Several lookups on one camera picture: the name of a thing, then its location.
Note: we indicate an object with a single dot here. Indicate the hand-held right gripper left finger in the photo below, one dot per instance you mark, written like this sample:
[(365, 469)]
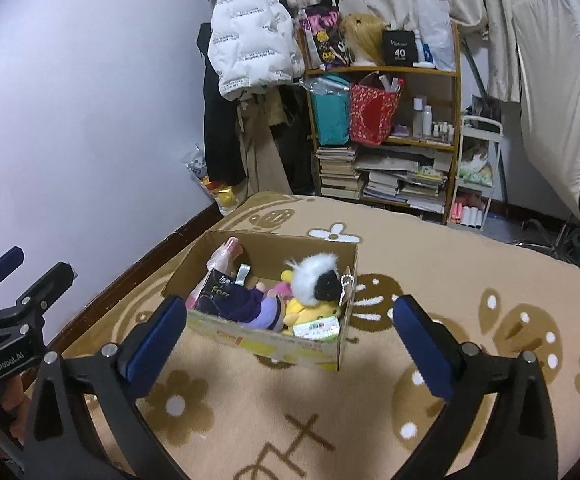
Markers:
[(157, 335)]

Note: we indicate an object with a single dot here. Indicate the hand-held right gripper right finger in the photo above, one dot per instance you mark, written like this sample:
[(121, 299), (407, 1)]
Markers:
[(422, 345)]

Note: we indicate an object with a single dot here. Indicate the black printed pouch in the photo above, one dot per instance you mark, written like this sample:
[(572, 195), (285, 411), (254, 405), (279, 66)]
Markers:
[(217, 287)]

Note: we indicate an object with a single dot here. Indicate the pink doll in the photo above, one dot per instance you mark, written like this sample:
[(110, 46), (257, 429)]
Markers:
[(219, 260)]

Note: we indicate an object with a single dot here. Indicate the green and white packet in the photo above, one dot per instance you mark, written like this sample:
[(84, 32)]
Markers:
[(315, 328)]

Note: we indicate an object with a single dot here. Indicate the purple plush doll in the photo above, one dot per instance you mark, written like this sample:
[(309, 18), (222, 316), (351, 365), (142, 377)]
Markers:
[(265, 312)]

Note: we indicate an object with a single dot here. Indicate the printed cardboard box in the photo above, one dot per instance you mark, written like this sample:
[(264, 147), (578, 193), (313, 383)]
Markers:
[(270, 345)]

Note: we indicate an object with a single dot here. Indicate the yellow plush toy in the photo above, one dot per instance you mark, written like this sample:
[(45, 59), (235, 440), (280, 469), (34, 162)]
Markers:
[(302, 309)]

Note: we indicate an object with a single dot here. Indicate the white fluffy plush toy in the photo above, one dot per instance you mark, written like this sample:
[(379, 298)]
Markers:
[(315, 270)]

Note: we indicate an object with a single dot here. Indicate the person's left hand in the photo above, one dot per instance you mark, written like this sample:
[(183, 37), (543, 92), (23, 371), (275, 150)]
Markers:
[(13, 402)]

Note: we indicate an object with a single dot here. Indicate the beige floral rug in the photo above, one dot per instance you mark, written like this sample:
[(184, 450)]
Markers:
[(445, 270)]

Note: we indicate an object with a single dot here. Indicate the yellow and red toy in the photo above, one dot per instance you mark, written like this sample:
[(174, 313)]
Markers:
[(222, 195)]

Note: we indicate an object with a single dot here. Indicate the pile of magazines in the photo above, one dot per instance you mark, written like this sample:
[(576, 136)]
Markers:
[(405, 180)]

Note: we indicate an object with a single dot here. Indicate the clear plastic bag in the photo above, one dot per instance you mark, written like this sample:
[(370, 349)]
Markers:
[(197, 162)]

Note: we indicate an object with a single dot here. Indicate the stack of books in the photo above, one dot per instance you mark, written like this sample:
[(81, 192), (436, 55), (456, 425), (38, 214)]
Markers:
[(337, 172)]

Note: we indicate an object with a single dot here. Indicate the white metal cart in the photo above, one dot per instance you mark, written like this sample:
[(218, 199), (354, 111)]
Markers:
[(495, 160)]

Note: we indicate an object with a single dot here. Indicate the black hanging coat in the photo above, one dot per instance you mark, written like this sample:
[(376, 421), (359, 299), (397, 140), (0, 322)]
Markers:
[(222, 135)]

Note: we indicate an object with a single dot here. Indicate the beige hanging coat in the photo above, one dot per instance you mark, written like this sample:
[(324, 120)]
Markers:
[(262, 150)]

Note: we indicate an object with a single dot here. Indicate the row of cosmetic bottles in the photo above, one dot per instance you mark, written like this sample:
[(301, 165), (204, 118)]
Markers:
[(427, 122)]

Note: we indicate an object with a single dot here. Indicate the red gift bag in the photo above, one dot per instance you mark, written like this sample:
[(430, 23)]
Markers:
[(370, 115)]

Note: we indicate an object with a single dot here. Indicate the wooden shelf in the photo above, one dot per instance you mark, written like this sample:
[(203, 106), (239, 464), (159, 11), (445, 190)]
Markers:
[(452, 110)]

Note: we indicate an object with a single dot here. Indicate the teal bag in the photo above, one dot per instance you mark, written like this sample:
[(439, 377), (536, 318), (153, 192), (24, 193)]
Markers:
[(330, 115)]

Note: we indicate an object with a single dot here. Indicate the cream garment cover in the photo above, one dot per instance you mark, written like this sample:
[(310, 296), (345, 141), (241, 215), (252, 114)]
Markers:
[(555, 85)]

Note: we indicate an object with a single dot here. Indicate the black carton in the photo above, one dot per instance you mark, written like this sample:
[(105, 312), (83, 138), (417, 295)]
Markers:
[(400, 47)]

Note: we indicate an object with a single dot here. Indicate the white puffer jacket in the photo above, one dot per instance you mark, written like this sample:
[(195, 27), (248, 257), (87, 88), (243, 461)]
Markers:
[(250, 35)]

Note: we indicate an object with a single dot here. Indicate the blonde wig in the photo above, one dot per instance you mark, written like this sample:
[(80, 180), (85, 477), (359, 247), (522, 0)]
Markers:
[(365, 35)]

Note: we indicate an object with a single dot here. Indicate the white plastic bag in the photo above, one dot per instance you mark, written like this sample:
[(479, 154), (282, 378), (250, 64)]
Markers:
[(437, 30)]

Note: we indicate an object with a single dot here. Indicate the black patterned tote bag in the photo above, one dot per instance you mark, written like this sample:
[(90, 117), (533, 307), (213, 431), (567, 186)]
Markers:
[(322, 35)]

